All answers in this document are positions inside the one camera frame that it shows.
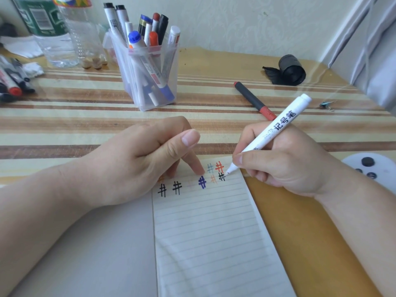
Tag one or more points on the person's left hand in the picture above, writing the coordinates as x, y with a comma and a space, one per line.
130, 163

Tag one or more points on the person's right hand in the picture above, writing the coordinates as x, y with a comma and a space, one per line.
290, 163

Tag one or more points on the person's left thumb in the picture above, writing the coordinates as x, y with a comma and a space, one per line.
179, 146

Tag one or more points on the person's left middle finger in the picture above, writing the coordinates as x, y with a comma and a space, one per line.
173, 170

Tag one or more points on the person's right thumb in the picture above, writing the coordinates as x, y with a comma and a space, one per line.
253, 159

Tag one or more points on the white marker pen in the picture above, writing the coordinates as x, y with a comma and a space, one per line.
286, 119

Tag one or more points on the lined notebook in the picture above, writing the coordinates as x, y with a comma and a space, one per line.
210, 238

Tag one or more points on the person's left forearm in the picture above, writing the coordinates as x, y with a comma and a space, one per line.
34, 219

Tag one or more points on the person's right forearm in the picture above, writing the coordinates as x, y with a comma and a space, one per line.
365, 228

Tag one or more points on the black marker with red ends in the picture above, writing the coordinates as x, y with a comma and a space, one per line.
252, 97

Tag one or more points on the clear plastic pen holder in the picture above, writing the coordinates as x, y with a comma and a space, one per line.
148, 89

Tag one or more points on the blue binder clip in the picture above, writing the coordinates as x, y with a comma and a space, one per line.
326, 105

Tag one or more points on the black plastic bag roll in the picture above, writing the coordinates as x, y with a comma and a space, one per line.
290, 69

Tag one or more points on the striped tablecloth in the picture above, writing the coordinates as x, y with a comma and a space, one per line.
77, 120

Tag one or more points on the bunch of assorted marker pens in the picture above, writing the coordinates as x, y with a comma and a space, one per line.
140, 43

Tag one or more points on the white controller with black buttons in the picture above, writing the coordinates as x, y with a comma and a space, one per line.
380, 170

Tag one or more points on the clear bottle with colourful label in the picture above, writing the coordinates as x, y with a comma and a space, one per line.
82, 30

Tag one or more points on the grey curtain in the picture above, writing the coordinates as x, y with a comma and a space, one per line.
368, 43

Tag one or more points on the crumpled white paper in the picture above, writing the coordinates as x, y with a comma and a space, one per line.
33, 70

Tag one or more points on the black marker pen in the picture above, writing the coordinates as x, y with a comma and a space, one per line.
6, 97
20, 69
26, 85

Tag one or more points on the clear bottle with green label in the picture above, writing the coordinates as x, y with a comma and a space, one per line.
49, 30

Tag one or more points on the white marker with red cap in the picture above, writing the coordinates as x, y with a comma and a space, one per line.
9, 81

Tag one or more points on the white tissue paper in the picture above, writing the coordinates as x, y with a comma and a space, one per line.
21, 46

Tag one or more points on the black object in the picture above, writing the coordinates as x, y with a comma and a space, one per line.
6, 30

